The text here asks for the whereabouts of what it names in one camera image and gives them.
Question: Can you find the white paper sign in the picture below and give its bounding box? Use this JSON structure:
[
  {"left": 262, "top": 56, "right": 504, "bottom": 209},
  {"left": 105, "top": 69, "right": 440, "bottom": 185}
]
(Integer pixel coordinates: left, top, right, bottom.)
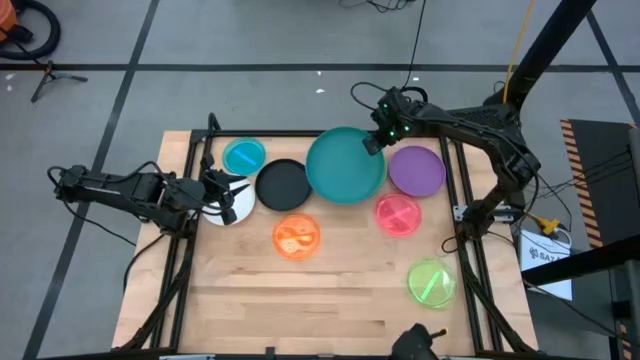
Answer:
[{"left": 519, "top": 228, "right": 574, "bottom": 302}]

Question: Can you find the pink translucent plastic plate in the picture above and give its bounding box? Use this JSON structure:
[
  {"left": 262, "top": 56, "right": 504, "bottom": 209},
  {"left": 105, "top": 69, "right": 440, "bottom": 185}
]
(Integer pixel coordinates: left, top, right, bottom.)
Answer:
[{"left": 374, "top": 191, "right": 423, "bottom": 238}]

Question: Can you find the black camera rig beam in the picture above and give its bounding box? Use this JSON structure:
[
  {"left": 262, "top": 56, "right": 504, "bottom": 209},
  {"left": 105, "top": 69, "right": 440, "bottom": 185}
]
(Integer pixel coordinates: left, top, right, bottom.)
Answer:
[
  {"left": 498, "top": 0, "right": 599, "bottom": 109},
  {"left": 520, "top": 233, "right": 640, "bottom": 288}
]

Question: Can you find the purple plastic plate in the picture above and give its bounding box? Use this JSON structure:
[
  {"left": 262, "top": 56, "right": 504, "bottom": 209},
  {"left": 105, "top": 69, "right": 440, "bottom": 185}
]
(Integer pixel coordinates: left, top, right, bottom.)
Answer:
[{"left": 387, "top": 144, "right": 448, "bottom": 199}]

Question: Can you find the black hazard-striped floor mat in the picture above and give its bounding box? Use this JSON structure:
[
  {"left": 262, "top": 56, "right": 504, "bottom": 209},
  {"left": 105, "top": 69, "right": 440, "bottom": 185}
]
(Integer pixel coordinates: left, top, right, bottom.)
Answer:
[{"left": 559, "top": 118, "right": 640, "bottom": 250}]

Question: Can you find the orange vacuum cleaner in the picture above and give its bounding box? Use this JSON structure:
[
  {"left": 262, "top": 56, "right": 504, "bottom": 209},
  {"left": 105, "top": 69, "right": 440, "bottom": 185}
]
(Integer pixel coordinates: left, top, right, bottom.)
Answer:
[{"left": 0, "top": 0, "right": 19, "bottom": 42}]

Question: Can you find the blue translucent plastic plate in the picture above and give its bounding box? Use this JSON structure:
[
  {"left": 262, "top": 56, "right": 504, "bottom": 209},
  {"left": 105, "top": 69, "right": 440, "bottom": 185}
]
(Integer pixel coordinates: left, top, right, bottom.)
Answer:
[{"left": 221, "top": 136, "right": 268, "bottom": 178}]

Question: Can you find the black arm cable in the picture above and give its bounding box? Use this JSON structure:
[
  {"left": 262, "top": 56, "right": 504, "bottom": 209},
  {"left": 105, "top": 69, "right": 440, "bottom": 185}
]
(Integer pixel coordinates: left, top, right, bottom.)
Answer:
[{"left": 61, "top": 198, "right": 138, "bottom": 248}]

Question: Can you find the teal plastic plate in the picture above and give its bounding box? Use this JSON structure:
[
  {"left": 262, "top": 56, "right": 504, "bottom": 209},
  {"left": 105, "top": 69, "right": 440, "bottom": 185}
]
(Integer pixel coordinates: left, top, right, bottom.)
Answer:
[{"left": 304, "top": 125, "right": 388, "bottom": 206}]

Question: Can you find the white plastic plate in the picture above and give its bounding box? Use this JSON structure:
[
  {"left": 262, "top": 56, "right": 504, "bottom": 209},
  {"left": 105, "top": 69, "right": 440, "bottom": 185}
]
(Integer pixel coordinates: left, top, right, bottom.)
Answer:
[{"left": 201, "top": 174, "right": 258, "bottom": 228}]

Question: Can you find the yellow plug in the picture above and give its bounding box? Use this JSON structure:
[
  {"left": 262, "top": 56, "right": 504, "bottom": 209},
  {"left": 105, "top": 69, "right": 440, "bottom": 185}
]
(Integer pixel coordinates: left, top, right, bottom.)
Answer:
[{"left": 526, "top": 211, "right": 563, "bottom": 237}]

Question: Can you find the black vacuum hose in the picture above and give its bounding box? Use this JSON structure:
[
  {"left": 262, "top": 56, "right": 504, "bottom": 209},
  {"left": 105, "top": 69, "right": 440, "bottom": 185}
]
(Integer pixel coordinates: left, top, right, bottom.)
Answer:
[{"left": 0, "top": 0, "right": 63, "bottom": 62}]

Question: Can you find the black plastic plate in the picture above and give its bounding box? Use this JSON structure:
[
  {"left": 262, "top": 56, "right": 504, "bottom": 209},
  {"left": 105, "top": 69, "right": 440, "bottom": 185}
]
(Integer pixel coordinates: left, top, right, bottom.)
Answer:
[{"left": 254, "top": 158, "right": 314, "bottom": 213}]

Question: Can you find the orange translucent plastic plate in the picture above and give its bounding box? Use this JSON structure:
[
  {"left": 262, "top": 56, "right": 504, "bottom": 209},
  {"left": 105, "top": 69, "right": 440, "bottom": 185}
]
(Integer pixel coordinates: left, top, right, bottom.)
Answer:
[{"left": 271, "top": 212, "right": 322, "bottom": 263}]

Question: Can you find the black table frame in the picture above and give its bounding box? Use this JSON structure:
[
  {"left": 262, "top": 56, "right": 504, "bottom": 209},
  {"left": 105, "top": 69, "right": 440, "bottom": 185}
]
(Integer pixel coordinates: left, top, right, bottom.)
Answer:
[{"left": 113, "top": 112, "right": 540, "bottom": 360}]

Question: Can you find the black hanging cable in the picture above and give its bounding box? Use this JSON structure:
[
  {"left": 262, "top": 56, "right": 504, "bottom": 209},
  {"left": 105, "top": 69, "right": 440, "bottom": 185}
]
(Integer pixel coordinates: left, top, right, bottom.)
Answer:
[{"left": 338, "top": 0, "right": 428, "bottom": 89}]

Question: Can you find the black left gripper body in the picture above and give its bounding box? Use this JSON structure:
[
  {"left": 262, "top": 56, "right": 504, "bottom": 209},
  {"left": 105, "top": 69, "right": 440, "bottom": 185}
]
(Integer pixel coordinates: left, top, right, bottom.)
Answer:
[{"left": 191, "top": 167, "right": 235, "bottom": 215}]

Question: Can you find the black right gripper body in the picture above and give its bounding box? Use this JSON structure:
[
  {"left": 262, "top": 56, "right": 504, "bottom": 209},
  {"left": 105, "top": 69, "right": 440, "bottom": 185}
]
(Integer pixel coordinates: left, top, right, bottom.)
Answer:
[{"left": 370, "top": 86, "right": 427, "bottom": 146}]

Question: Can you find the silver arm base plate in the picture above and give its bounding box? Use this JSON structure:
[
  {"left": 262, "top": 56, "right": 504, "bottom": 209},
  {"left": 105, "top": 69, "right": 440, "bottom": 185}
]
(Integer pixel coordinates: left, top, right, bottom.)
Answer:
[{"left": 451, "top": 204, "right": 517, "bottom": 224}]

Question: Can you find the black tripod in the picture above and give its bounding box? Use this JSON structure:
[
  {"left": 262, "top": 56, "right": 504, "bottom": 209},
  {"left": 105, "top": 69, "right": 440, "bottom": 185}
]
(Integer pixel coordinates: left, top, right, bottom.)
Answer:
[{"left": 30, "top": 59, "right": 89, "bottom": 104}]

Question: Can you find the yellow hanging cable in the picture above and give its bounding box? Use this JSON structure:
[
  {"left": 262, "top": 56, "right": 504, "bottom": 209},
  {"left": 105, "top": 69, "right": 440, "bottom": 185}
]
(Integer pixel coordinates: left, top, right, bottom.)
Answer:
[{"left": 501, "top": 0, "right": 538, "bottom": 105}]

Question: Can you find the black table-level camera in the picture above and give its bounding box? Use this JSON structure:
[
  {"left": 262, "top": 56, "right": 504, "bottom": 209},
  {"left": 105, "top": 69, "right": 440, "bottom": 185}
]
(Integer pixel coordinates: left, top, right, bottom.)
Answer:
[{"left": 389, "top": 322, "right": 450, "bottom": 360}]

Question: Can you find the light green translucent plate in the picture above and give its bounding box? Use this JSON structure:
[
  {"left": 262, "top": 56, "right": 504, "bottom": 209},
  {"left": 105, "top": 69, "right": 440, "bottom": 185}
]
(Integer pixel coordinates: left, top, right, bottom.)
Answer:
[{"left": 406, "top": 257, "right": 459, "bottom": 311}]

